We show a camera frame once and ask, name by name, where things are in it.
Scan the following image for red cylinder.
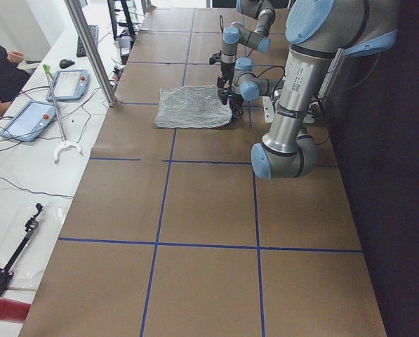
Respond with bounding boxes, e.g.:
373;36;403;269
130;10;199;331
0;297;31;323

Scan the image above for navy white striped polo shirt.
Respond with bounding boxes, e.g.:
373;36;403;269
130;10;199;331
154;85;232;129

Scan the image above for lower blue teach pendant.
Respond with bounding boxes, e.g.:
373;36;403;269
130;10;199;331
0;100;56;142

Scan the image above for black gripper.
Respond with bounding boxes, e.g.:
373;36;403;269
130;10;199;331
209;51;234;90
218;89;244;118

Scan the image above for aluminium frame post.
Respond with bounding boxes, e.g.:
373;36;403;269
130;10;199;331
65;0;117;107

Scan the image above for seated person in black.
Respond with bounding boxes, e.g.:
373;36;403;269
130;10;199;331
0;45;29;117

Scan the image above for black computer keyboard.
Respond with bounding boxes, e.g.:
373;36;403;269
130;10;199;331
76;24;100;58

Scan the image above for black computer mouse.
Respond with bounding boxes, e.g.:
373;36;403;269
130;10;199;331
59;59;75;69

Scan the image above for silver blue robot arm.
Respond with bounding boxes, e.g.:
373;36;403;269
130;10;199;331
209;0;276;93
210;1;399;180

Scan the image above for blue teach pendant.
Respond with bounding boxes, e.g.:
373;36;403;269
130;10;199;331
46;70;90;102
0;100;56;142

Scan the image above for upper blue teach pendant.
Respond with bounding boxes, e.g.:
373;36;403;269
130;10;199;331
46;70;90;102

